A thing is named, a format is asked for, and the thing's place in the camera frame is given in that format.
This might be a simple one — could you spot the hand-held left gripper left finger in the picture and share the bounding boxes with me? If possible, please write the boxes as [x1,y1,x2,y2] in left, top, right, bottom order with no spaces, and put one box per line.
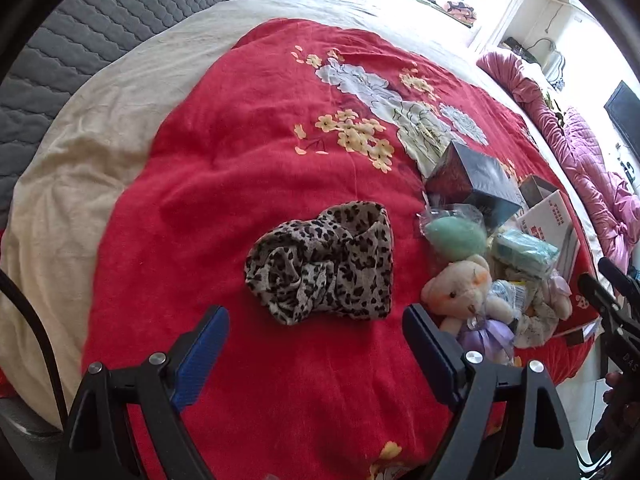
[55,305,231,480]

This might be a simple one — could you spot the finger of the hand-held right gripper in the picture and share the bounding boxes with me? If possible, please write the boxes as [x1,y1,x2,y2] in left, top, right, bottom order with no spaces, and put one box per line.
[577,274,623,323]
[598,257,640,293]

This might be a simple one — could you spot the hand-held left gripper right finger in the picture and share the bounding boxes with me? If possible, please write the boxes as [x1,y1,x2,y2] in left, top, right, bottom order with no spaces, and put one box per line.
[402,304,581,480]

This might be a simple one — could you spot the teddy bear purple dress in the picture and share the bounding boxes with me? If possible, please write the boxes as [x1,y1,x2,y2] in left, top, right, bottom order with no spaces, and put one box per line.
[421,255,516,363]

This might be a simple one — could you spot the grey cardboard box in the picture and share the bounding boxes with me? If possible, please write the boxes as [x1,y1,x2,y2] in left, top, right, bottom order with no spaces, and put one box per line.
[520,175,598,347]

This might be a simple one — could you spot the leopard print scarf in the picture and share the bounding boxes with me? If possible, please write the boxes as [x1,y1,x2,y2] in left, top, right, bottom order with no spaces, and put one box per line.
[244,201,395,326]

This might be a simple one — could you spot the person's right hand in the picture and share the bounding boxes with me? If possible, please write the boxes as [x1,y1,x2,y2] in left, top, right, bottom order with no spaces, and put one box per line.
[603,371,627,411]

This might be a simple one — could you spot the red tissue pack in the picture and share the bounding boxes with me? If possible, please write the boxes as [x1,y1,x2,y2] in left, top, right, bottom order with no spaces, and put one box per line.
[517,192,601,336]

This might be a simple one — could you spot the pink quilt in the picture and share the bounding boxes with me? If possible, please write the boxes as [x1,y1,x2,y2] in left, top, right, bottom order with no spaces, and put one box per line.
[477,50,640,271]

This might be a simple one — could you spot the green sponge in clear bag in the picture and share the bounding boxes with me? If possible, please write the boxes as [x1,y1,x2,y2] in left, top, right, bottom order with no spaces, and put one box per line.
[417,203,488,263]

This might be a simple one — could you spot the white slotted chair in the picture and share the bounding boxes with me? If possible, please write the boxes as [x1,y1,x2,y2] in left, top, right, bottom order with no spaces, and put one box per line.
[575,440,618,480]

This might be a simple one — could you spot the black television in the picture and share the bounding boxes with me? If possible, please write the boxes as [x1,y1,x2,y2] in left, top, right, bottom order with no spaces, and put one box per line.
[604,80,640,153]

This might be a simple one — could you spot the black gift box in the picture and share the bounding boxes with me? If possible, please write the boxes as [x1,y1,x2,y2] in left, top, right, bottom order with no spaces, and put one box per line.
[425,141,523,226]

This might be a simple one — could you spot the green cloth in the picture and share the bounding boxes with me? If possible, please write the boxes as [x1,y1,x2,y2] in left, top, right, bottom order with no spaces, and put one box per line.
[542,90,566,121]

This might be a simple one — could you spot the red floral blanket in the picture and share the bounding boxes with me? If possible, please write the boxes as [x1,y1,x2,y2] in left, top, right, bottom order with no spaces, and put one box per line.
[82,19,601,480]

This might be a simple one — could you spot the beige bed sheet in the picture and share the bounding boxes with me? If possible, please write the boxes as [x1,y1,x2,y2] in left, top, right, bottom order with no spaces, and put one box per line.
[0,0,556,431]

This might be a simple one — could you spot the colourful patterned cloth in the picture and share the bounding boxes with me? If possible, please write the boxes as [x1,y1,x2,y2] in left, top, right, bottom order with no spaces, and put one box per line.
[440,0,478,23]

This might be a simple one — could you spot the grey quilted headboard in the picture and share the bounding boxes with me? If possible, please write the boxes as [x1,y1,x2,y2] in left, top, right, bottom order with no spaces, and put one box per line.
[0,0,256,226]

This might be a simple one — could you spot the black cable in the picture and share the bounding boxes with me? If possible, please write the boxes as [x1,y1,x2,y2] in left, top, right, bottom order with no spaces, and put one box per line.
[0,270,68,423]

